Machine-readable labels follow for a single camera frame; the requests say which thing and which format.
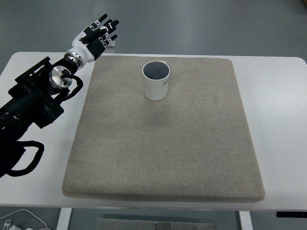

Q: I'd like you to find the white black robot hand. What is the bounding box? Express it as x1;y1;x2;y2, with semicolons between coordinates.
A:
68;14;119;67

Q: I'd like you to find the white ribbed cup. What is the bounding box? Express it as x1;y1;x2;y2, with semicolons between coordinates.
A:
142;60;170;101

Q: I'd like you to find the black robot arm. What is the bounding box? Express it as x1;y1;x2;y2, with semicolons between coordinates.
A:
0;52;83;142

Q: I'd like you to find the lower metal floor plate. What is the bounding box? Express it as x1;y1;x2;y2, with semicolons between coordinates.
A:
104;48;116;54

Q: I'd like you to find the metal floor plate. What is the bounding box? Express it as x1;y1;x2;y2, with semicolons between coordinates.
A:
104;48;116;54
108;41;116;48

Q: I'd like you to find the upper metal floor plate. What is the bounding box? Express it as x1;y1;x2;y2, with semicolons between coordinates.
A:
108;41;116;48

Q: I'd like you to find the beige felt mat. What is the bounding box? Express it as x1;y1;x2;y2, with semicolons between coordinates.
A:
62;56;265;202

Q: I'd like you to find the white table leg left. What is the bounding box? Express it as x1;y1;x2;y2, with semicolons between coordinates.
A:
56;207;72;230

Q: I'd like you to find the white table leg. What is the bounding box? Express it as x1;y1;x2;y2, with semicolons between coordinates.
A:
238;211;253;230
56;207;72;230

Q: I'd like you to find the white table leg right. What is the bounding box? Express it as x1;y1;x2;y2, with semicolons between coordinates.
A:
238;211;253;230

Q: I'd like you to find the black table control panel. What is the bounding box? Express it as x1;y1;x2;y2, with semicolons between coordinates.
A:
276;211;307;219

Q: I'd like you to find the black sleeved cable loop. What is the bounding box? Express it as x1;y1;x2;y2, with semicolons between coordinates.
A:
0;140;45;178

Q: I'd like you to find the white cable on floor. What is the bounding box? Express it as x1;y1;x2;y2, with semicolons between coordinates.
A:
0;209;48;230

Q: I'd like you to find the metal table base plate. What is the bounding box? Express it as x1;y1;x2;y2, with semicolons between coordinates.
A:
96;218;216;230

